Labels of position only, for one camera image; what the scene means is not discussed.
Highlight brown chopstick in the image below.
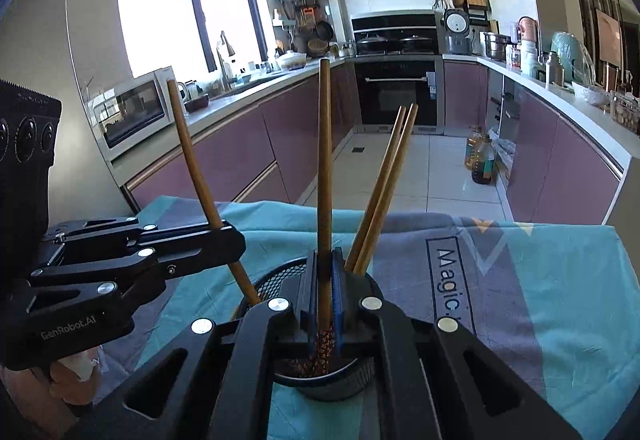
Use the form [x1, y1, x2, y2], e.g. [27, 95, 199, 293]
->
[354, 104, 419, 275]
[167, 79, 262, 306]
[345, 106, 407, 273]
[309, 58, 332, 376]

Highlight pink sleeve forearm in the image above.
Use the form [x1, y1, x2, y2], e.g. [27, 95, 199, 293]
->
[1, 368, 77, 439]

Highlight kitchen sink faucet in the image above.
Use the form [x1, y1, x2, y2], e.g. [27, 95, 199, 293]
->
[216, 30, 235, 91]

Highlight kitchen window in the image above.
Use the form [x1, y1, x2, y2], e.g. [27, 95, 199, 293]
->
[117, 0, 268, 82]

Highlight left hand with bandage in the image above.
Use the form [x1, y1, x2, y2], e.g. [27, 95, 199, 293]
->
[49, 348, 101, 405]

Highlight brown chopstick in cup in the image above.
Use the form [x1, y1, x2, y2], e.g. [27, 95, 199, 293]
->
[354, 104, 419, 275]
[345, 106, 407, 273]

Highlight black mesh utensil cup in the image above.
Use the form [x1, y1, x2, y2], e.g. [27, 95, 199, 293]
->
[256, 260, 383, 402]

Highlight purple lower cabinets left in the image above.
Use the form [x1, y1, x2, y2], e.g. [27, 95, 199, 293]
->
[124, 62, 362, 212]

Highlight purple cabinets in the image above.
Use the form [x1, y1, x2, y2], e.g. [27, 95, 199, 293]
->
[444, 56, 625, 224]
[124, 62, 362, 212]

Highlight white microwave oven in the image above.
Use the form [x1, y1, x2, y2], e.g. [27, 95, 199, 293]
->
[85, 66, 175, 162]

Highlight dark soy sauce bottle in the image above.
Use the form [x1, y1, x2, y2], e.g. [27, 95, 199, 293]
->
[472, 136, 495, 186]

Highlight cooking oil bottle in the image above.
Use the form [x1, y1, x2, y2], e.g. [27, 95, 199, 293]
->
[464, 126, 485, 170]

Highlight teal patterned tablecloth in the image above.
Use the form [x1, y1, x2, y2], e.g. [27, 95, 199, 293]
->
[96, 202, 639, 439]

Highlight black built-in oven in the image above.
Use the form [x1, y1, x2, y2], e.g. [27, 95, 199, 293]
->
[354, 56, 445, 134]

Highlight purple lower cabinets right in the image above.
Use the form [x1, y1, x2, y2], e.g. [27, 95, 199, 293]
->
[444, 56, 625, 224]

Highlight black range hood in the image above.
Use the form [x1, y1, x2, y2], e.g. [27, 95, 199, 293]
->
[350, 10, 442, 56]

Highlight steel stock pot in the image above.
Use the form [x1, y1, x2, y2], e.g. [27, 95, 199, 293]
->
[480, 32, 512, 62]

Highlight steel thermos bottle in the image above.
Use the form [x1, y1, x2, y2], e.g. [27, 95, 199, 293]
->
[544, 51, 564, 88]

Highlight white bowl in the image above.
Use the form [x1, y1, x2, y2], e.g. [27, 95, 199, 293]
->
[572, 82, 610, 108]

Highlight mint green appliance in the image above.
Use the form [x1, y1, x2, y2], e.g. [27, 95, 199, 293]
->
[551, 32, 596, 86]

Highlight pink kettle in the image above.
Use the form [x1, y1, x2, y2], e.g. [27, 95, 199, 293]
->
[518, 16, 538, 52]

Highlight black camera box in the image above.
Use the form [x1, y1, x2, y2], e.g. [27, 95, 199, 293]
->
[1, 80, 62, 288]

